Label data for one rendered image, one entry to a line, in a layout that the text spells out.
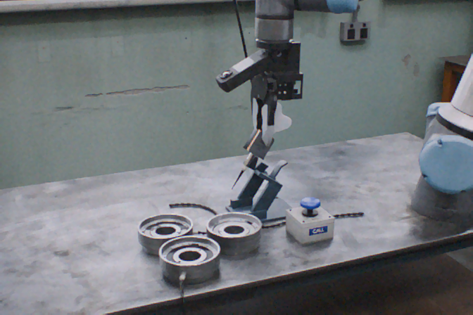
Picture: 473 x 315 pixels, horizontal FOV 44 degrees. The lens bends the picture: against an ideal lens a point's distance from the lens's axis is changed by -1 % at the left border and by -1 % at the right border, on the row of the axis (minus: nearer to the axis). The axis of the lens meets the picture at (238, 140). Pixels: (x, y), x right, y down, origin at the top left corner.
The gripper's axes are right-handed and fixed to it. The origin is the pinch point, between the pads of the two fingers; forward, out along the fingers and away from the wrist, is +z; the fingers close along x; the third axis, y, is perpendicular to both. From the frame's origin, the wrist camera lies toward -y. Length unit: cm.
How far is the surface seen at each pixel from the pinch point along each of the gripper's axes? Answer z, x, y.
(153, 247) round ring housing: 15.2, -10.1, -25.6
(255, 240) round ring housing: 14.1, -15.7, -7.9
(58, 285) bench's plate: 17.7, -12.9, -42.9
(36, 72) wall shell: 12, 150, -35
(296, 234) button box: 15.1, -14.8, 1.3
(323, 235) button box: 15.0, -17.0, 5.9
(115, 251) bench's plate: 17.4, -5.0, -31.6
